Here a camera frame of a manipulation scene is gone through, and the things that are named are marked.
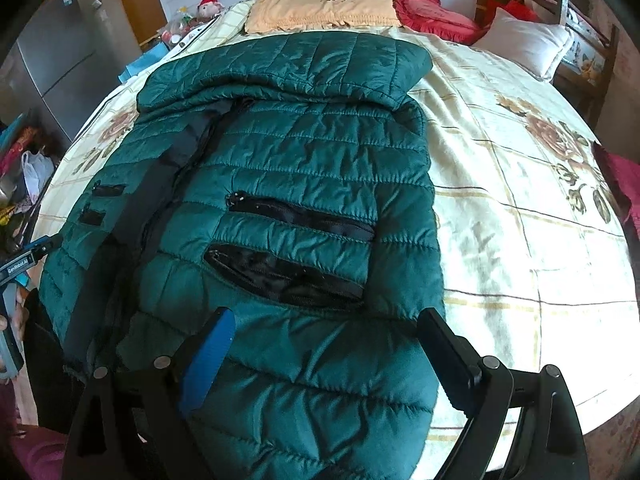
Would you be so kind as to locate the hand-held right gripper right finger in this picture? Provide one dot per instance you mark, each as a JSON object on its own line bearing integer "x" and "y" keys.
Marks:
{"x": 445, "y": 355}

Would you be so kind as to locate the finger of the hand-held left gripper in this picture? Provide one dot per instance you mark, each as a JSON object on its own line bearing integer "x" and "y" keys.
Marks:
{"x": 52, "y": 246}

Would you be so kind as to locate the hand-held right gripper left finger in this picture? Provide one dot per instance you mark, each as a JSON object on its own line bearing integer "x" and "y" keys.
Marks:
{"x": 210, "y": 360}

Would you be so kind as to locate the dark green puffer jacket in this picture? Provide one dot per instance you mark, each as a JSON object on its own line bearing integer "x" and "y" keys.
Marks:
{"x": 300, "y": 160}

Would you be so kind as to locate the pile of colourful clothes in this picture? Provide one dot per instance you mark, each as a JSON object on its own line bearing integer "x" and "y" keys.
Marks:
{"x": 20, "y": 145}

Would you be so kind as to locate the person's left hand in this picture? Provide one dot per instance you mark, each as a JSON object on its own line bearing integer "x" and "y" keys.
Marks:
{"x": 20, "y": 317}

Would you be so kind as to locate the white plastic bag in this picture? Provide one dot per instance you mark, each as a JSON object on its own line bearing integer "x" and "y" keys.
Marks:
{"x": 37, "y": 175}

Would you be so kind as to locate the cream floral blanket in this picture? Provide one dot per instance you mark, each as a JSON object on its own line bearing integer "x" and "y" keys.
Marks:
{"x": 500, "y": 260}

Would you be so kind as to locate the silver refrigerator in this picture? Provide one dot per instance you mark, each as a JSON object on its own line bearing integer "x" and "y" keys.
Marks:
{"x": 60, "y": 60}

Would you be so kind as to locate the person's magenta pants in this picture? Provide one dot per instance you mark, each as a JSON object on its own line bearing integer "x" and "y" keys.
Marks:
{"x": 35, "y": 455}

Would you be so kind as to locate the blue cardboard box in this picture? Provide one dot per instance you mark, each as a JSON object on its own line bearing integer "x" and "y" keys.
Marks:
{"x": 145, "y": 62}

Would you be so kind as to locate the dark red cloth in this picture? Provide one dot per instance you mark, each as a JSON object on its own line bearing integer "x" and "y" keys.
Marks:
{"x": 622, "y": 180}

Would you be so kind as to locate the heap of clear plastic bags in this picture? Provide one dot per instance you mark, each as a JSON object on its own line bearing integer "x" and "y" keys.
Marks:
{"x": 177, "y": 30}

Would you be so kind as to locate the wooden door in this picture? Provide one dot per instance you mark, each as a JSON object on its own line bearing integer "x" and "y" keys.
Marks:
{"x": 142, "y": 0}

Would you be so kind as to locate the plush pig toy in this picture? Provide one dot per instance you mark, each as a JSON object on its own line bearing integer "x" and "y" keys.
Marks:
{"x": 210, "y": 7}

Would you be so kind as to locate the white pillow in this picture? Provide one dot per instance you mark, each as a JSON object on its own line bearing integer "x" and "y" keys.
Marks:
{"x": 525, "y": 42}

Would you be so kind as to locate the red frilled cushion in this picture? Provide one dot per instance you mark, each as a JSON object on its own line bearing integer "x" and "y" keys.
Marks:
{"x": 435, "y": 15}

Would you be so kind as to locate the red plastic bag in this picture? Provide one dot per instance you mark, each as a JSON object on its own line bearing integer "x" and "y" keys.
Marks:
{"x": 520, "y": 7}

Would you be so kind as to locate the yellow frilled pillow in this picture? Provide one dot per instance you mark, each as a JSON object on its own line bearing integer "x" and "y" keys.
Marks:
{"x": 320, "y": 10}

